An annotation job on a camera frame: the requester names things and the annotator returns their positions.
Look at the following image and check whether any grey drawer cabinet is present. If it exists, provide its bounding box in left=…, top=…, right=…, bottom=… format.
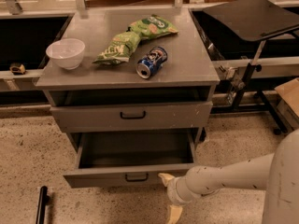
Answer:
left=36, top=8, right=220, bottom=147

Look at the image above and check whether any black tray stand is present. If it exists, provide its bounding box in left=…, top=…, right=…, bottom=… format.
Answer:
left=196, top=0, right=299, bottom=134

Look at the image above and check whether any metal clamp bracket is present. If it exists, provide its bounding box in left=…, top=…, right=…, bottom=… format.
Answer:
left=220, top=65, right=245, bottom=105

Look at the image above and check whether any white bowl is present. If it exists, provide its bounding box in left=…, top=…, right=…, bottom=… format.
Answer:
left=46, top=38, right=85, bottom=70

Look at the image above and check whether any grey top drawer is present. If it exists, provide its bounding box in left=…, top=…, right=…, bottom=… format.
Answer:
left=50, top=102, right=212, bottom=133

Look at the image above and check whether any black bar on floor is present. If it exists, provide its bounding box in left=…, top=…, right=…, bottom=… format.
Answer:
left=36, top=186, right=50, bottom=224

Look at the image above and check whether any yellow tape measure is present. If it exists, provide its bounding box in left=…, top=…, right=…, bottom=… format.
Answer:
left=9, top=63, right=26, bottom=75

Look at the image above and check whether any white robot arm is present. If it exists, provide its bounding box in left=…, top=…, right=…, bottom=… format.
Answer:
left=159, top=130, right=299, bottom=224

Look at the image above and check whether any green chip bag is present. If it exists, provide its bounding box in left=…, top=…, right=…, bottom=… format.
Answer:
left=93, top=15, right=178, bottom=65

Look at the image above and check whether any grey drawer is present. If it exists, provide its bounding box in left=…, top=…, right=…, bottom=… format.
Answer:
left=50, top=102, right=212, bottom=133
left=64, top=129, right=195, bottom=188

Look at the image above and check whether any blue soda can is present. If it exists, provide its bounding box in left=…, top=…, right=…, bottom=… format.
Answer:
left=136, top=47, right=168, bottom=79

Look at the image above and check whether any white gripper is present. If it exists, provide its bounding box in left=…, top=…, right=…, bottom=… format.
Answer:
left=158, top=173, right=194, bottom=224

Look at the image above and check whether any cardboard box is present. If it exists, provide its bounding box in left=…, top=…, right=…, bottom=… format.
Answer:
left=275, top=77, right=299, bottom=130

